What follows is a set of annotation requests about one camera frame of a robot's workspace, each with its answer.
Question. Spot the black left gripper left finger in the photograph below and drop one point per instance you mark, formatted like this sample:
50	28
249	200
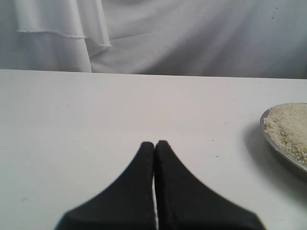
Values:
127	204

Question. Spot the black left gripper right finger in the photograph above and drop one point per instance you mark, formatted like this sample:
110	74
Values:
185	203

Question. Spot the rice heap on plate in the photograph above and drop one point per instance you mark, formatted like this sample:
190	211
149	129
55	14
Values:
286	124

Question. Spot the round metal plate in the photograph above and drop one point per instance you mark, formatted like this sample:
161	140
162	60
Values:
288	162

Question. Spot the white backdrop cloth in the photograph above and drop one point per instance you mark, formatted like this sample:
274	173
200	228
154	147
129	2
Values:
240	38

